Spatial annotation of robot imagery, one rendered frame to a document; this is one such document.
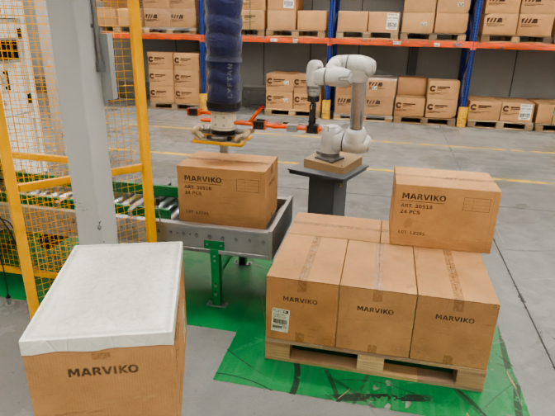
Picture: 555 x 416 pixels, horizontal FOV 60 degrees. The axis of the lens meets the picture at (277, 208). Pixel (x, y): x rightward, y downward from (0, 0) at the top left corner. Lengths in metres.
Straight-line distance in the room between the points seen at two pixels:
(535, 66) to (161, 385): 11.07
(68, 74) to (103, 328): 1.30
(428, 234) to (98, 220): 1.91
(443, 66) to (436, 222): 8.68
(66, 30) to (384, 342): 2.17
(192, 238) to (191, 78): 8.08
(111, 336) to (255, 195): 1.89
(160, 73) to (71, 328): 10.09
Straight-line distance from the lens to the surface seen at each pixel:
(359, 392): 2.78
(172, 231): 3.27
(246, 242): 3.11
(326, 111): 10.27
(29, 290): 3.08
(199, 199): 3.26
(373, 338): 2.76
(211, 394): 2.74
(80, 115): 2.41
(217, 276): 3.29
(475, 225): 3.13
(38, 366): 1.53
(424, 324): 2.71
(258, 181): 3.09
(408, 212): 3.05
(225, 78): 3.14
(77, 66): 2.37
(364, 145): 3.78
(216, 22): 3.12
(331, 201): 3.91
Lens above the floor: 1.82
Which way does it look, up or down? 21 degrees down
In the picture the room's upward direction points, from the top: 1 degrees clockwise
